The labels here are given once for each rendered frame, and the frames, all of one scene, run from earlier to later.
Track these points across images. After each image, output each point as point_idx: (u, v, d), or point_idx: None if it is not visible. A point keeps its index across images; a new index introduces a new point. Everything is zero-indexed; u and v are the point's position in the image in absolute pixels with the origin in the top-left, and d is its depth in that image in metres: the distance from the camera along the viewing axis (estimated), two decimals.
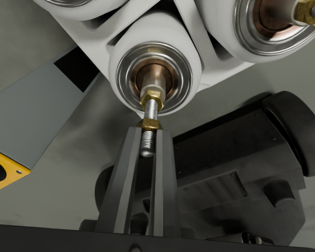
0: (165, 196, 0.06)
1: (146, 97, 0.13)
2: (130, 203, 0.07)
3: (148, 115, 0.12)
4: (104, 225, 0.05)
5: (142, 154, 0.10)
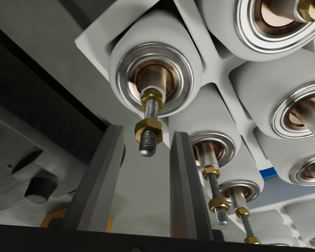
0: (194, 199, 0.06)
1: (148, 96, 0.13)
2: (105, 201, 0.07)
3: (150, 115, 0.12)
4: (68, 222, 0.05)
5: (142, 153, 0.10)
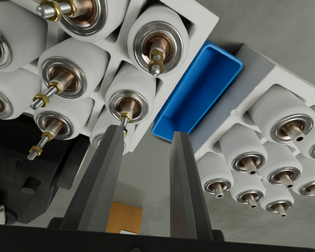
0: (194, 199, 0.06)
1: None
2: (105, 201, 0.07)
3: None
4: (68, 222, 0.05)
5: None
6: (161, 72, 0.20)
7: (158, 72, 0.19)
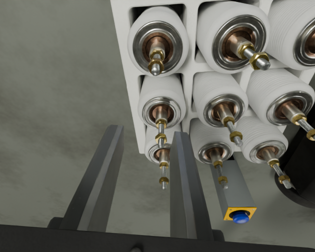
0: (194, 199, 0.06)
1: (274, 163, 0.36)
2: (105, 201, 0.07)
3: (281, 172, 0.34)
4: (68, 222, 0.05)
5: (287, 187, 0.32)
6: (155, 59, 0.20)
7: (153, 70, 0.19)
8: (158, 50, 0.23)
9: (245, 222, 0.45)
